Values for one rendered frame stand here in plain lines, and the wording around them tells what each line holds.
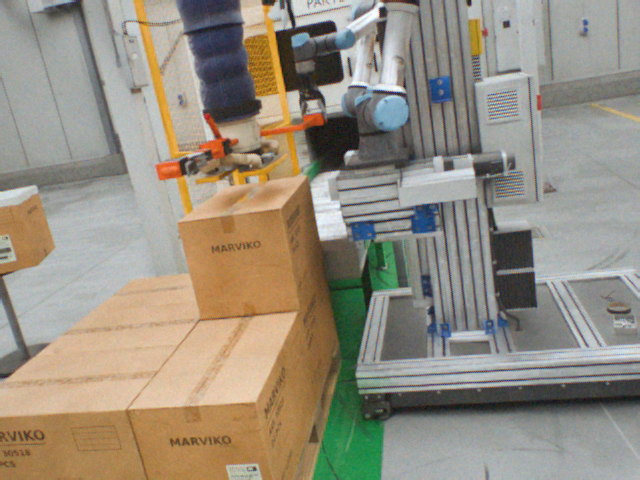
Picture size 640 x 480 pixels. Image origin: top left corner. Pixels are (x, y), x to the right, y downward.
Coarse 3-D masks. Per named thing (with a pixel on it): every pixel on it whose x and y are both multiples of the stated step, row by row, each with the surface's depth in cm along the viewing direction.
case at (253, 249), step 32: (224, 192) 258; (256, 192) 244; (288, 192) 232; (192, 224) 214; (224, 224) 212; (256, 224) 210; (288, 224) 215; (192, 256) 218; (224, 256) 216; (256, 256) 214; (288, 256) 212; (320, 256) 268; (224, 288) 220; (256, 288) 218; (288, 288) 216
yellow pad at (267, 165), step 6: (276, 156) 240; (282, 156) 241; (264, 162) 228; (270, 162) 227; (276, 162) 229; (252, 168) 219; (258, 168) 219; (264, 168) 217; (270, 168) 221; (246, 174) 218; (252, 174) 217; (258, 174) 217
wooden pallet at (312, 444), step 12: (336, 336) 284; (336, 348) 278; (336, 360) 275; (336, 372) 274; (324, 384) 245; (324, 396) 256; (324, 408) 247; (312, 420) 219; (324, 420) 238; (312, 432) 224; (312, 444) 225; (312, 456) 218; (300, 468) 196; (312, 468) 212
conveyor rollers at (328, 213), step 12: (312, 180) 471; (324, 180) 463; (312, 192) 427; (324, 192) 416; (324, 204) 381; (336, 204) 379; (324, 216) 350; (336, 216) 344; (324, 228) 328; (336, 228) 319
